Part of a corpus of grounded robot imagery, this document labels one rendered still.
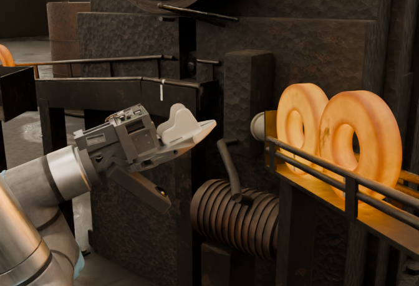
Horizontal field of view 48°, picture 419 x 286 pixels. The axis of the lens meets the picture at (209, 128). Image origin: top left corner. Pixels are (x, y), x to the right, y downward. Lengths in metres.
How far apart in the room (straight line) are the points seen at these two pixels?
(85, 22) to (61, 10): 2.46
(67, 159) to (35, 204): 0.08
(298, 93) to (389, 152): 0.22
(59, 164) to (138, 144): 0.12
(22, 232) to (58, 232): 0.14
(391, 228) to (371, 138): 0.11
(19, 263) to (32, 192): 0.13
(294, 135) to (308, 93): 0.11
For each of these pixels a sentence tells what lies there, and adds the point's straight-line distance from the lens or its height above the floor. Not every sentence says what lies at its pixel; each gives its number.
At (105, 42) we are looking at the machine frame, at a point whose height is 0.78.
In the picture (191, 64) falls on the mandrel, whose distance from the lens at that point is 1.28.
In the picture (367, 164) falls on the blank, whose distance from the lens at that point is 0.63.
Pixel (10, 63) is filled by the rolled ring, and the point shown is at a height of 0.68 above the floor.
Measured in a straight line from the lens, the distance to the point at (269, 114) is 0.86.
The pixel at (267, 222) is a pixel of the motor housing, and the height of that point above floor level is 0.51.
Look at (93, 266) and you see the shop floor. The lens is 1.78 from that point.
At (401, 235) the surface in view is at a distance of 0.59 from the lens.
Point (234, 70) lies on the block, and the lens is 1.05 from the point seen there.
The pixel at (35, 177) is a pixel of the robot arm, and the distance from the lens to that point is 0.71.
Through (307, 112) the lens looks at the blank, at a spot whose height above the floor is 0.74.
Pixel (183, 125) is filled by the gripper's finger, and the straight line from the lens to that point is 0.72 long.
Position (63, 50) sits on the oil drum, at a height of 0.50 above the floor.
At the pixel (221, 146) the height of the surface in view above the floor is 0.60.
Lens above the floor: 0.92
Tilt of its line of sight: 16 degrees down
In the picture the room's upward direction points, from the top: straight up
